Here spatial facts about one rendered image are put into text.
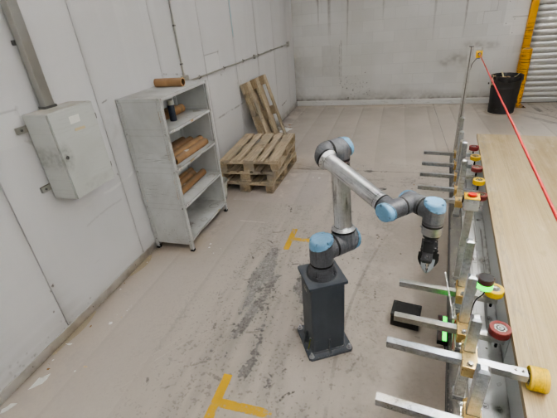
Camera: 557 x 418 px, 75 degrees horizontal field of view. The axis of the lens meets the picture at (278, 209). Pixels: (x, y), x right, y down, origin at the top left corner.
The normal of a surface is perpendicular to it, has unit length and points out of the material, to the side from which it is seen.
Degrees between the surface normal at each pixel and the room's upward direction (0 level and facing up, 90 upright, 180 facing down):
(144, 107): 90
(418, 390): 0
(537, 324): 0
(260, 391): 0
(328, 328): 90
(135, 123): 90
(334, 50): 90
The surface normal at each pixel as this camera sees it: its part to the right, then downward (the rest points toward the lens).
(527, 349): -0.08, -0.88
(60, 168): -0.28, 0.47
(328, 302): 0.24, 0.44
